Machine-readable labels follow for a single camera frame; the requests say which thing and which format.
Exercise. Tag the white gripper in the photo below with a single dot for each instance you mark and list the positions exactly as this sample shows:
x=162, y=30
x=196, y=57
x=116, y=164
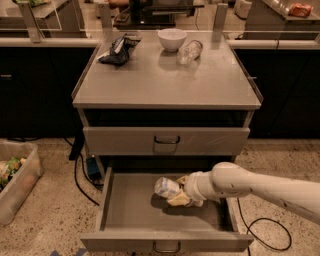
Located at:
x=191, y=188

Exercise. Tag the blue label plastic bottle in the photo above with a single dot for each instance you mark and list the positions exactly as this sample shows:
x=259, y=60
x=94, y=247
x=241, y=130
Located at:
x=166, y=188

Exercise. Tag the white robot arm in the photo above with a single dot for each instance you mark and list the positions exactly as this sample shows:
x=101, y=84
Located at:
x=228, y=180

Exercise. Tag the open middle grey drawer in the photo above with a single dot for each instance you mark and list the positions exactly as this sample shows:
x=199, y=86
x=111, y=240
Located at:
x=132, y=218

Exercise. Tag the closed top grey drawer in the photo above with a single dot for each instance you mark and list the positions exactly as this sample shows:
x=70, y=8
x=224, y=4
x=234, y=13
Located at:
x=183, y=141

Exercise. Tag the grey metal drawer cabinet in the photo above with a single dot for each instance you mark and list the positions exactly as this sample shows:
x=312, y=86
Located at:
x=153, y=90

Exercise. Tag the clear empty plastic bottle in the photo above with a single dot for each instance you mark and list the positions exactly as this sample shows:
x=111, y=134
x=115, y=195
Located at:
x=190, y=52

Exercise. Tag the blue power adapter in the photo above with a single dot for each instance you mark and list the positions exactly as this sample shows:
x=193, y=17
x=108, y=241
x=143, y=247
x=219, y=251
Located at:
x=92, y=168

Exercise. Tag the dark blue chip bag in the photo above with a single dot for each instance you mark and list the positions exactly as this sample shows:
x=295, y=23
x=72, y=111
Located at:
x=120, y=50

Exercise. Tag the white ceramic bowl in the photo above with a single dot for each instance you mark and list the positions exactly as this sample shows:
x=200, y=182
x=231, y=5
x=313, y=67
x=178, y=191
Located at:
x=172, y=39

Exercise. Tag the clear plastic storage bin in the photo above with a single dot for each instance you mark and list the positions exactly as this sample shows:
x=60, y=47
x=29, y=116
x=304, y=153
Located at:
x=21, y=184

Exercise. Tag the green produce in bin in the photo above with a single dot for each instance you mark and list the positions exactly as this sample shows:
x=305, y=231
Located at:
x=8, y=169

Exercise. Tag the red snack bag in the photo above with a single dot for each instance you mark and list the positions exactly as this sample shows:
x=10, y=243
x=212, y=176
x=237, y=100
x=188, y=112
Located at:
x=300, y=10

